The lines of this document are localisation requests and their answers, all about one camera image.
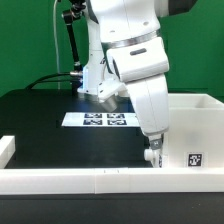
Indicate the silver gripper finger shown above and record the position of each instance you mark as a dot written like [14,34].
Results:
[156,142]

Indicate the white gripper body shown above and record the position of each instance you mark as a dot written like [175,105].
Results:
[149,99]

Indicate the white drawer cabinet box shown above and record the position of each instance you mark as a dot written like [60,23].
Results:
[195,138]

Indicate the white front drawer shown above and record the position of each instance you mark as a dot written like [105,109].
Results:
[154,157]

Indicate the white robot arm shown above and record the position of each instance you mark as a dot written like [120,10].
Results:
[127,56]

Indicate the white sheet with markers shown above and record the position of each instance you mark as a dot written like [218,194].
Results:
[84,119]

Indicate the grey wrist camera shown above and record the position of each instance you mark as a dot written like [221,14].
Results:
[107,91]

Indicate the white fence frame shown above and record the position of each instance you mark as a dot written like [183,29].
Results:
[102,181]

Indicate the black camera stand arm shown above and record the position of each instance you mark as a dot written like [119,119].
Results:
[69,16]

